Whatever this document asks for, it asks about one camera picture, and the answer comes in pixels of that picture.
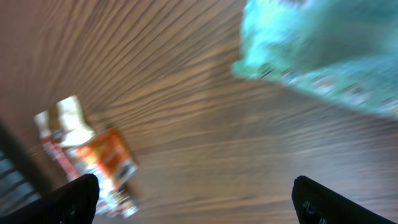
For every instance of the grey plastic mesh basket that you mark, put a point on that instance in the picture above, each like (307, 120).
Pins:
(21, 180)

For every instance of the red white snack bar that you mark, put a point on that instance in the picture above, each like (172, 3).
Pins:
(54, 150)

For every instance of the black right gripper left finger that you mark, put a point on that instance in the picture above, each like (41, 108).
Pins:
(73, 203)

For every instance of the teal wipes packet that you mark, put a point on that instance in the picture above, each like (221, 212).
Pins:
(342, 51)

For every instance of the orange snack packet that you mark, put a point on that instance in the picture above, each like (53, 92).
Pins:
(108, 153)

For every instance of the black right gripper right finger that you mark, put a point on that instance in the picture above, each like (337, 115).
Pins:
(316, 204)

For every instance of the white brown snack wrapper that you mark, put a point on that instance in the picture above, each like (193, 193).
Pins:
(64, 122)

